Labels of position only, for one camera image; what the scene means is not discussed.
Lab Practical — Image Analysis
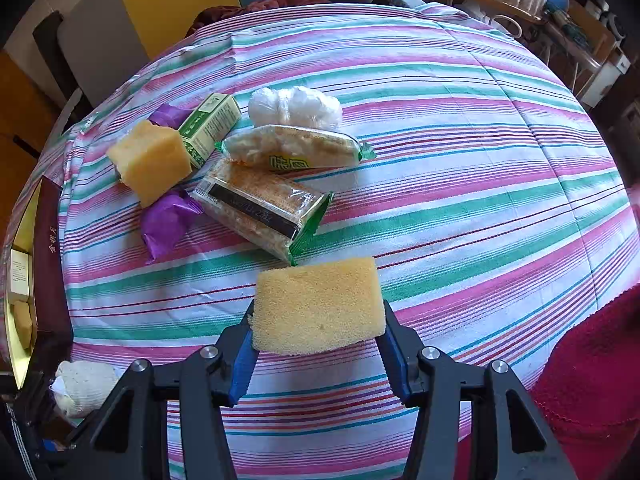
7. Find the cracker packet with green ends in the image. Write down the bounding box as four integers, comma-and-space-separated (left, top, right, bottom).
215, 124, 376, 170

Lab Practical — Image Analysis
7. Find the striped bedsheet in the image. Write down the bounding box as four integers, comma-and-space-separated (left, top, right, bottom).
10, 2, 640, 480

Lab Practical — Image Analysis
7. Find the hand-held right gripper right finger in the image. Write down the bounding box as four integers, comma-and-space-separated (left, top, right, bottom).
375, 300, 581, 480

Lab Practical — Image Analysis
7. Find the red knitted blanket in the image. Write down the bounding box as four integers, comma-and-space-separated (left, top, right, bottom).
452, 282, 640, 480

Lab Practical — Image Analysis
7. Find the orange wooden cabinet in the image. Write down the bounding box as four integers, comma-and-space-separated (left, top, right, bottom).
0, 50, 63, 221

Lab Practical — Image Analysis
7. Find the cracker packet with black strip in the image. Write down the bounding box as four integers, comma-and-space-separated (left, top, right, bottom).
191, 157, 335, 267

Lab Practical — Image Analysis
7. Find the dark red gift box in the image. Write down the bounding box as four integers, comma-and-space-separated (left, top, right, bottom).
0, 175, 73, 391

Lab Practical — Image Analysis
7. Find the yellow sponge cube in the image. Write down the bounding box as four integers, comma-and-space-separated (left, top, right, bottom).
106, 119, 193, 209

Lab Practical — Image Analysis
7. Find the green and cream carton box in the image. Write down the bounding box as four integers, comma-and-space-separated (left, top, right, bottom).
178, 93, 243, 170

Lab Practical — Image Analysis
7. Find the white plastic bag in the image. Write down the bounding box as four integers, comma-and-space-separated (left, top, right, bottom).
248, 86, 344, 129

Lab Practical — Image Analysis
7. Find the grey cabinet panel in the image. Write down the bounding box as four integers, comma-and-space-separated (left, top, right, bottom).
56, 0, 151, 106

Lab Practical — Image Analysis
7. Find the maroon cloth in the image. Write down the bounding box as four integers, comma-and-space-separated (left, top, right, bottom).
187, 0, 331, 36

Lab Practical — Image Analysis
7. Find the purple snack packet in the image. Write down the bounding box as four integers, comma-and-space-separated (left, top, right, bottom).
148, 103, 193, 131
139, 186, 204, 264

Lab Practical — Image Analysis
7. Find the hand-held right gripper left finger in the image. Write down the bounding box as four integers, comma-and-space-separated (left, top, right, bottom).
62, 300, 261, 480

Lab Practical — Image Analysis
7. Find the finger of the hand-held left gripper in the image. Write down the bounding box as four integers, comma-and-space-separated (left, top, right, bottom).
0, 370, 71, 480

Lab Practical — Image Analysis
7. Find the yellow cabinet panel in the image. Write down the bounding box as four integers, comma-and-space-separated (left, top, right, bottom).
116, 0, 241, 61

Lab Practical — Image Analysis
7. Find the wooden desk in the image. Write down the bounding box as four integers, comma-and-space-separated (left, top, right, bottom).
372, 0, 606, 76

